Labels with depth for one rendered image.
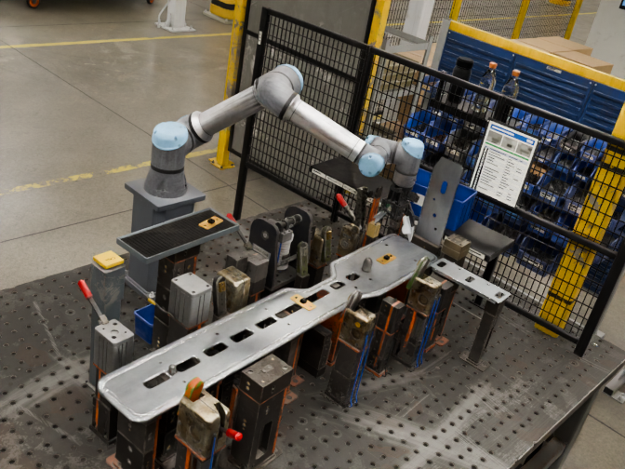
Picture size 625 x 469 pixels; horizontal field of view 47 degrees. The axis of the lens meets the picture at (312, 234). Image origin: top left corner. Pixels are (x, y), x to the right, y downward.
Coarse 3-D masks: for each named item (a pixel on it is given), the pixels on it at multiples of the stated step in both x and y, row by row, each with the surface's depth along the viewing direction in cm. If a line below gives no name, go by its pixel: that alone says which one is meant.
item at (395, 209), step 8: (392, 184) 239; (392, 192) 241; (400, 192) 238; (384, 200) 241; (392, 200) 240; (400, 200) 241; (408, 200) 244; (384, 208) 243; (392, 208) 240; (400, 208) 239; (392, 216) 241; (400, 216) 242
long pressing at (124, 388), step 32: (352, 256) 254; (416, 256) 263; (288, 288) 228; (320, 288) 232; (352, 288) 235; (384, 288) 239; (224, 320) 207; (256, 320) 211; (288, 320) 214; (320, 320) 217; (160, 352) 190; (192, 352) 193; (224, 352) 195; (256, 352) 198; (128, 384) 178; (160, 384) 180; (128, 416) 169
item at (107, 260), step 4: (104, 252) 199; (108, 252) 199; (112, 252) 199; (96, 256) 196; (100, 256) 197; (104, 256) 197; (108, 256) 197; (112, 256) 198; (116, 256) 198; (96, 260) 195; (100, 260) 195; (104, 260) 195; (108, 260) 196; (112, 260) 196; (116, 260) 196; (120, 260) 197; (100, 264) 194; (104, 264) 194; (108, 264) 194; (112, 264) 195; (116, 264) 196
